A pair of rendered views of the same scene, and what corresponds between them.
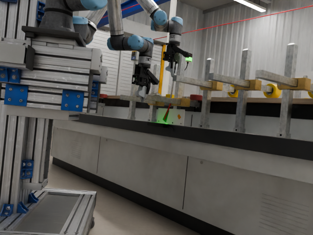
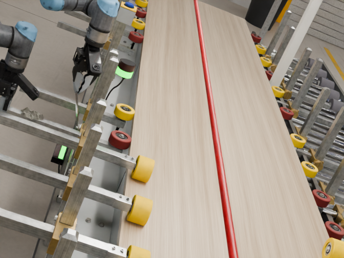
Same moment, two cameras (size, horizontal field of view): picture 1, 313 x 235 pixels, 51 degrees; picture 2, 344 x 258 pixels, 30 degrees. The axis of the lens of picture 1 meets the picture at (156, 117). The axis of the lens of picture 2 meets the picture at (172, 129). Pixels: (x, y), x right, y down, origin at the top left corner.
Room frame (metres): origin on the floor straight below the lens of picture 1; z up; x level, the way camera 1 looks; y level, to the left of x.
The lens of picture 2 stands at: (0.33, -1.37, 1.92)
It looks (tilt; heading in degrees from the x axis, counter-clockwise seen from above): 23 degrees down; 28
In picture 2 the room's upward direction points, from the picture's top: 24 degrees clockwise
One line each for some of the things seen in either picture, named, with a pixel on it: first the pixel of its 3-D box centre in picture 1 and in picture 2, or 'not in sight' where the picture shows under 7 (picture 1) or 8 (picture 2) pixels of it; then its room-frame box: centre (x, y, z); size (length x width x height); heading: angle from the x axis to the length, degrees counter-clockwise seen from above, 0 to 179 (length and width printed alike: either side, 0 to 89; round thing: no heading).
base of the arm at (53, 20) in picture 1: (57, 24); not in sight; (1.38, 0.46, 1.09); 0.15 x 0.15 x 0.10
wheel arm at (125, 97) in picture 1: (148, 101); (73, 105); (2.20, 0.07, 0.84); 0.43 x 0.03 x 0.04; 128
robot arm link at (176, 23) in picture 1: (175, 26); (104, 13); (2.01, -0.06, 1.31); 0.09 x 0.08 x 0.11; 90
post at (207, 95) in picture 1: (206, 100); (79, 161); (1.88, -0.28, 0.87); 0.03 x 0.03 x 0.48; 38
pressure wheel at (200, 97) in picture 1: (195, 103); (116, 147); (2.12, -0.24, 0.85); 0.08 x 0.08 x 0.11
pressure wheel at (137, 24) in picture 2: not in sight; (135, 29); (3.30, 0.68, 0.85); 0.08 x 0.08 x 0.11
